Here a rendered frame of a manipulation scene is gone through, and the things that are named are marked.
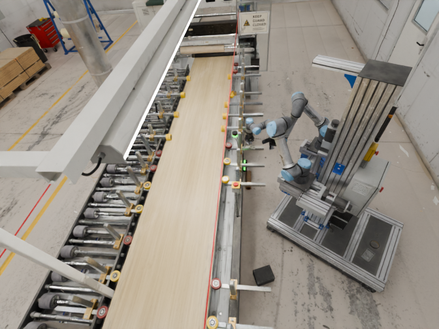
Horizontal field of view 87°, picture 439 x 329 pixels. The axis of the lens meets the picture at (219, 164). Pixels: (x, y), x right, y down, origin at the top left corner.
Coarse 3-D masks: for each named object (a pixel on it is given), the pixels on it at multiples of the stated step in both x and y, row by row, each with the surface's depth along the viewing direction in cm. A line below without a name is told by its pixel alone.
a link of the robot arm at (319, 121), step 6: (294, 96) 216; (300, 96) 212; (306, 102) 216; (306, 108) 220; (312, 108) 222; (306, 114) 226; (312, 114) 224; (318, 114) 227; (312, 120) 231; (318, 120) 228; (324, 120) 228; (318, 126) 232
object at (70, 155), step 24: (168, 0) 133; (168, 24) 116; (144, 48) 91; (120, 72) 80; (96, 96) 71; (120, 96) 74; (96, 120) 63; (72, 144) 57; (96, 144) 62; (0, 168) 55; (24, 168) 54; (48, 168) 52; (72, 168) 54; (0, 240) 100; (48, 264) 124; (96, 288) 163
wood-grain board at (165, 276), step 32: (224, 64) 405; (192, 96) 349; (224, 96) 341; (192, 128) 300; (160, 160) 268; (192, 160) 263; (160, 192) 238; (192, 192) 234; (160, 224) 214; (192, 224) 211; (128, 256) 197; (160, 256) 195; (192, 256) 192; (128, 288) 181; (160, 288) 178; (192, 288) 176; (128, 320) 167; (160, 320) 165; (192, 320) 163
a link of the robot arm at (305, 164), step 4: (300, 160) 201; (304, 160) 201; (308, 160) 201; (300, 164) 198; (304, 164) 197; (308, 164) 197; (304, 168) 198; (308, 168) 198; (304, 172) 200; (308, 172) 204
